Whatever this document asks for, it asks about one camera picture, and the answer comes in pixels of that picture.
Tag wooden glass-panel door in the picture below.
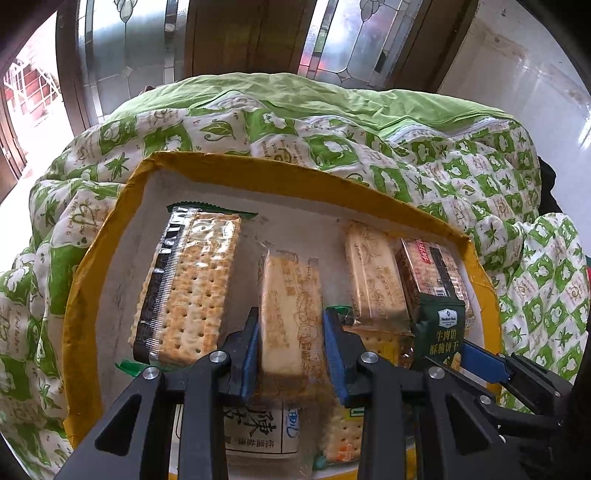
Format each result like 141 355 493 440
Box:
0 0 481 181

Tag dark cloth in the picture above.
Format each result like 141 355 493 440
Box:
537 157 561 217

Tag seaweed cracker packet green edges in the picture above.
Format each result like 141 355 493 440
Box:
115 202 258 376

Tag dark green cracker packet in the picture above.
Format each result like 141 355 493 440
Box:
411 295 467 374

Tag cream wafer packet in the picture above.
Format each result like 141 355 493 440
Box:
344 220 413 332
256 249 335 377

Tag brown cracker packet red label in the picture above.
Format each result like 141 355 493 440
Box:
394 237 475 333

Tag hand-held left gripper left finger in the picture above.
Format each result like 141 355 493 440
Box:
55 307 260 480

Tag green printed blanket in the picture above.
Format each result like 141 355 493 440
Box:
0 73 587 480

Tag white-label snack packet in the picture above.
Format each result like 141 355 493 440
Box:
222 402 305 468

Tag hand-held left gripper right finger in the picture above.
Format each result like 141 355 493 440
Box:
322 308 527 480

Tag yellow cardboard box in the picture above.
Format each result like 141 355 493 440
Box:
62 151 502 480

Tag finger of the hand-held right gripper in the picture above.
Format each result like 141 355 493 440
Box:
462 340 573 416

